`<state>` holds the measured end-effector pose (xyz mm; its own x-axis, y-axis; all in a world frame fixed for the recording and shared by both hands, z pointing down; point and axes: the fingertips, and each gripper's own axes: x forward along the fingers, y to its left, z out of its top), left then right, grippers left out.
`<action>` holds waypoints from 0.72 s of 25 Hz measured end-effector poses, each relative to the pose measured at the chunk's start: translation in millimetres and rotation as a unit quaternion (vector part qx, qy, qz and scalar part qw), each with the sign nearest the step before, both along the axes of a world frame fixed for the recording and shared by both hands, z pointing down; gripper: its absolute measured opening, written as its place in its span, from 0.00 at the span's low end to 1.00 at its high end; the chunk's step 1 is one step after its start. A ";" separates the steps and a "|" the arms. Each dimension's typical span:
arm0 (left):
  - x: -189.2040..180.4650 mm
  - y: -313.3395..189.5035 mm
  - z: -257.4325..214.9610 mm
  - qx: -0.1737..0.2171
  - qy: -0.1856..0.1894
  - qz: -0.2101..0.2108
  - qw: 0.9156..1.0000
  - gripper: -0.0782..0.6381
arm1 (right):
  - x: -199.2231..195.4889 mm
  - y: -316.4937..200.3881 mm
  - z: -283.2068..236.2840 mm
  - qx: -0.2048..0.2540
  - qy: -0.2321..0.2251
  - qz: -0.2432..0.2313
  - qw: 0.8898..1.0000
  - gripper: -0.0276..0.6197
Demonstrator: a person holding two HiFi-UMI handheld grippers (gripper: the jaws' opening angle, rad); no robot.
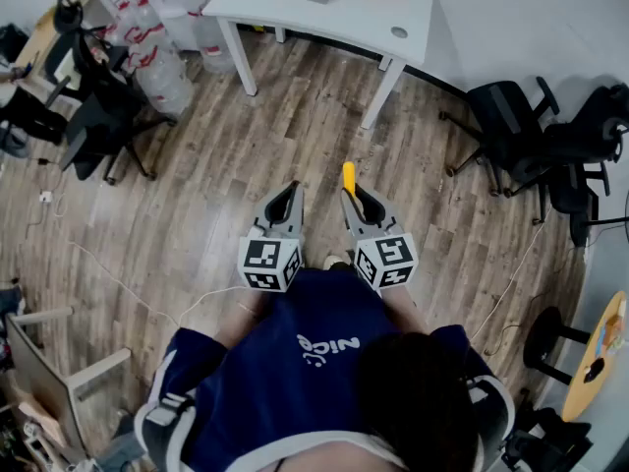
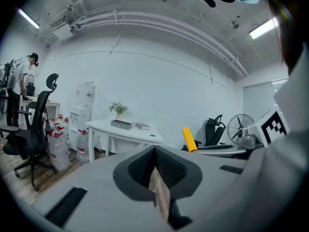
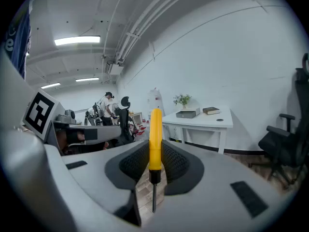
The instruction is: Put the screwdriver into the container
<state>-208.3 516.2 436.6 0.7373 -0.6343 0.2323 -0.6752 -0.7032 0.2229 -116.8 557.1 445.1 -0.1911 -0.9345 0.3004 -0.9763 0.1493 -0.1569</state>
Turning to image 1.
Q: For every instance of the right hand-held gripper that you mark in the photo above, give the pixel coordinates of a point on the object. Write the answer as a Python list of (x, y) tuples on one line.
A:
[(388, 258)]

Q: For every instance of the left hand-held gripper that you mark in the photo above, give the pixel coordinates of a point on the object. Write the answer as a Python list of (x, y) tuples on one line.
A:
[(260, 258)]

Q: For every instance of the person's right forearm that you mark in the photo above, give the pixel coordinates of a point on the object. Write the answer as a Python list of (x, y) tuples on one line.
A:
[(403, 312)]

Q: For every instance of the person's left forearm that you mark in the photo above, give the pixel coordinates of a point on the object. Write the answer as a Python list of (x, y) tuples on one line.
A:
[(243, 317)]

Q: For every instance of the person's white shoe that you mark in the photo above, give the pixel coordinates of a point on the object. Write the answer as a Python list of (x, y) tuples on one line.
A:
[(336, 262)]

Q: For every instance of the navy blue shirt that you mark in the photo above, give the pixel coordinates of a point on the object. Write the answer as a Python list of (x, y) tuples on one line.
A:
[(295, 386)]

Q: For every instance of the pile of clear water jugs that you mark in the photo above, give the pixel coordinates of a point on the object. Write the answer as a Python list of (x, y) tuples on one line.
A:
[(164, 79)]

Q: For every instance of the white table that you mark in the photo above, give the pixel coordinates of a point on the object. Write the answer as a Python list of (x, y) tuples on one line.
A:
[(319, 17)]

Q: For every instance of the white power adapter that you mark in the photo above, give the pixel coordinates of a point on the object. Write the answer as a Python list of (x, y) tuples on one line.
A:
[(45, 196)]

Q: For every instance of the round wooden table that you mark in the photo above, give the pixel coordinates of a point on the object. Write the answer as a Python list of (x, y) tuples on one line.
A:
[(597, 357)]

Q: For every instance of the black bag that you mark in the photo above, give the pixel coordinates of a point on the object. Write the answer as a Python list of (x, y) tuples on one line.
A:
[(550, 440)]

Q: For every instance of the light wooden desk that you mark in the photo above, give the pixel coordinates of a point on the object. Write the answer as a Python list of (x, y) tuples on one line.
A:
[(39, 37)]

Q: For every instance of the pale wooden frame furniture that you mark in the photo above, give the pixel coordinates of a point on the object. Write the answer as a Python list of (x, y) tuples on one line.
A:
[(44, 386)]

